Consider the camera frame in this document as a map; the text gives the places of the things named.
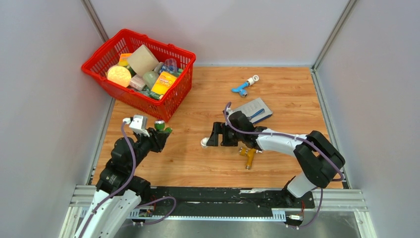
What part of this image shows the yellow brass faucet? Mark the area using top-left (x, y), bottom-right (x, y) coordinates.
top-left (238, 147), bottom-right (262, 170)

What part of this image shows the red plastic shopping basket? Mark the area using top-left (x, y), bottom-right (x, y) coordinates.
top-left (81, 29), bottom-right (196, 121)

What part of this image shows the blue faucet with white fitting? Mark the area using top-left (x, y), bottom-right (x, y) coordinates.
top-left (231, 75), bottom-right (260, 98)

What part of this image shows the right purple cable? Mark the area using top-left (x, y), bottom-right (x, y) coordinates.
top-left (223, 102), bottom-right (345, 230)

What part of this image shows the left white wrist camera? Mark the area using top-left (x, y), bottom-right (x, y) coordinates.
top-left (129, 115), bottom-right (150, 137)

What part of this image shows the white pipe elbow fitting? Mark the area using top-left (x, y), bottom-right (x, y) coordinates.
top-left (200, 137), bottom-right (209, 148)

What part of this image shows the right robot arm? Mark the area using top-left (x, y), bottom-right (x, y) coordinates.
top-left (201, 111), bottom-right (345, 208)

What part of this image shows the purple cable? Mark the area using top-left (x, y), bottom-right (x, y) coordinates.
top-left (76, 119), bottom-right (177, 238)
top-left (223, 102), bottom-right (345, 230)

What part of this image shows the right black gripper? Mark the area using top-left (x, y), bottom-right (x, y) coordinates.
top-left (206, 122), bottom-right (244, 147)

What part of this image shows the brown cardboard box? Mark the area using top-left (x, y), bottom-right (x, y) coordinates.
top-left (127, 45), bottom-right (159, 76)

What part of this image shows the green water faucet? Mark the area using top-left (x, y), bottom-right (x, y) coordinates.
top-left (154, 119), bottom-right (172, 134)

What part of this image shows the orange packet in basket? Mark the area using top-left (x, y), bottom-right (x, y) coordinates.
top-left (118, 53), bottom-right (132, 67)

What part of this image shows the orange round sponge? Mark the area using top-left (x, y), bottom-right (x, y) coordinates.
top-left (106, 65), bottom-right (132, 87)

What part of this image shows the pale green soap bar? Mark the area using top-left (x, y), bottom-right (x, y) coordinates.
top-left (142, 71), bottom-right (159, 89)

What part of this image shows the pink wrapped soap bar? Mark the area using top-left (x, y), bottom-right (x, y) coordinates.
top-left (129, 74), bottom-right (146, 91)

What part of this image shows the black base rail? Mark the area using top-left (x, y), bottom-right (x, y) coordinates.
top-left (144, 186), bottom-right (315, 217)

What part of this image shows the razor blister pack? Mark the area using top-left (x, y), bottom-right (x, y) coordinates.
top-left (232, 98), bottom-right (273, 124)

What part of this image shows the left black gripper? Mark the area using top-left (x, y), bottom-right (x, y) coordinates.
top-left (128, 126), bottom-right (170, 171)

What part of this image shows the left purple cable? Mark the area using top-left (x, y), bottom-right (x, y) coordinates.
top-left (76, 119), bottom-right (177, 238)

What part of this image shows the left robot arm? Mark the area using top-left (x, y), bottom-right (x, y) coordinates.
top-left (74, 127), bottom-right (172, 238)

